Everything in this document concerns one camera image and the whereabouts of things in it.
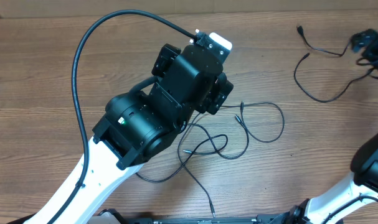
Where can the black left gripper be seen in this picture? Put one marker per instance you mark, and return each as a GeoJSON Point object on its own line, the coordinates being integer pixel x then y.
{"type": "Point", "coordinates": [216, 96]}

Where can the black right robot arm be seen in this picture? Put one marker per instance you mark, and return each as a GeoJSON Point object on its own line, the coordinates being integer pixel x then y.
{"type": "Point", "coordinates": [360, 186]}

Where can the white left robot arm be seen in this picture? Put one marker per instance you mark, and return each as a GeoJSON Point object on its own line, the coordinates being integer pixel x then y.
{"type": "Point", "coordinates": [138, 125]}

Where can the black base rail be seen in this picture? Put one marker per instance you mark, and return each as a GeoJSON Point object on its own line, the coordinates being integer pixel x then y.
{"type": "Point", "coordinates": [112, 216]}

